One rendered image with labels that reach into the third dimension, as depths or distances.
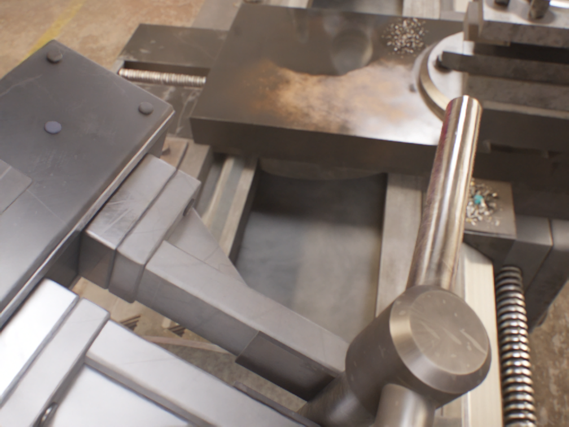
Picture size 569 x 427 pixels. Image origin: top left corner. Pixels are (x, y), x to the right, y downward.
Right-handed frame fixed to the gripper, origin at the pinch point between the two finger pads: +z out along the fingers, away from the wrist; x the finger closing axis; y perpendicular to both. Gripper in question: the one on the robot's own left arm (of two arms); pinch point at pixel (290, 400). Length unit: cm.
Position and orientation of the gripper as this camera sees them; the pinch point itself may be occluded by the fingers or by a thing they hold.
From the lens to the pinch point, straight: 18.2
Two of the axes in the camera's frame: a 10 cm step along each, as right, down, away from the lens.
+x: -3.5, 6.7, -6.5
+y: -3.4, 5.5, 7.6
